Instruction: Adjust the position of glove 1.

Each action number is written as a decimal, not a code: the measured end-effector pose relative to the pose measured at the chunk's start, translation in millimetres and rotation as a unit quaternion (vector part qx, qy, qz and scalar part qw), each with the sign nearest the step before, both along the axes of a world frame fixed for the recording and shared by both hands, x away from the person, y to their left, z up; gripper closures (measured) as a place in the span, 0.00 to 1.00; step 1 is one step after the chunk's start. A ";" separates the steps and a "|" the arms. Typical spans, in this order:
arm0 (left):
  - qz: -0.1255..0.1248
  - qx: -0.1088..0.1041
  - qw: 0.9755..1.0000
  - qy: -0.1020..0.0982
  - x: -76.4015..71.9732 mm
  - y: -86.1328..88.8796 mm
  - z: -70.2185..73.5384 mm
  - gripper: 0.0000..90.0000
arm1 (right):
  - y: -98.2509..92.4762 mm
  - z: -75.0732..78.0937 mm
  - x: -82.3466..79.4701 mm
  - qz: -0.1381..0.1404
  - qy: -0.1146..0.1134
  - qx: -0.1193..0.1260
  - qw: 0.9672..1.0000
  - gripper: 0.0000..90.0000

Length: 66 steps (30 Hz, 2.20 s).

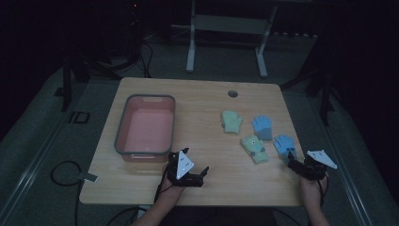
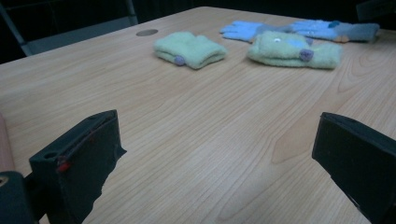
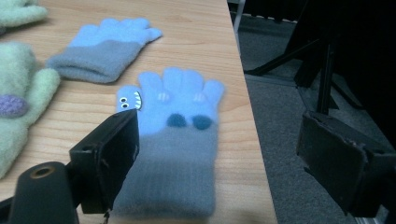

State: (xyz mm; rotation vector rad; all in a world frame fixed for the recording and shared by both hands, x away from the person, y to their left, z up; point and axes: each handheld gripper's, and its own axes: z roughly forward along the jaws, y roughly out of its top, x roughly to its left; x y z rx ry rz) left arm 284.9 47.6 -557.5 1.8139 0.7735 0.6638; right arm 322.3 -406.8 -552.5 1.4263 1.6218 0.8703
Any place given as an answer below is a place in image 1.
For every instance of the pink basin with grey rim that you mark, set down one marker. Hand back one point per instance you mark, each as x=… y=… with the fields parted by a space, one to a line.
x=147 y=128

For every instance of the person's right hand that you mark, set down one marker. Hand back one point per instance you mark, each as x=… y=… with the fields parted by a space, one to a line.
x=310 y=190

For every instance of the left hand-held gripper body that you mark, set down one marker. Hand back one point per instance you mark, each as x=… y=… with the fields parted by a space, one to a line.
x=185 y=164

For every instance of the white metal stand frame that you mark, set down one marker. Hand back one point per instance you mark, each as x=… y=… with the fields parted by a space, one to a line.
x=227 y=24

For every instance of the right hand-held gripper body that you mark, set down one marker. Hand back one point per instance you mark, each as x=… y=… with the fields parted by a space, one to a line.
x=313 y=169

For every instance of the patterned light green knit glove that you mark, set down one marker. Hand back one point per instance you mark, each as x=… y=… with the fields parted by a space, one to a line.
x=254 y=149

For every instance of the plain light green knit glove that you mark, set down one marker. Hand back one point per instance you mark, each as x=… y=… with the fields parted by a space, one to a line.
x=231 y=122

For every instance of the blue knit glove grey cuff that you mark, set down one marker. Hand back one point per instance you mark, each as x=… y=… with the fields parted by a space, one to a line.
x=263 y=127
x=283 y=146

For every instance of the black tripod stand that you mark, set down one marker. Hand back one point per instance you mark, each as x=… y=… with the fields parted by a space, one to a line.
x=66 y=84
x=324 y=94

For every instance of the person's left hand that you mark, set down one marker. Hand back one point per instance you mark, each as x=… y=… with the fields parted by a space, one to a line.
x=171 y=192

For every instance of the person's dark clothing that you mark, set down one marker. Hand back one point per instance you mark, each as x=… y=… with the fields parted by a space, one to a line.
x=219 y=217

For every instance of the grey metal table clip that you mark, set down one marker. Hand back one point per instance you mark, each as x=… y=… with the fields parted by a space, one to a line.
x=88 y=177

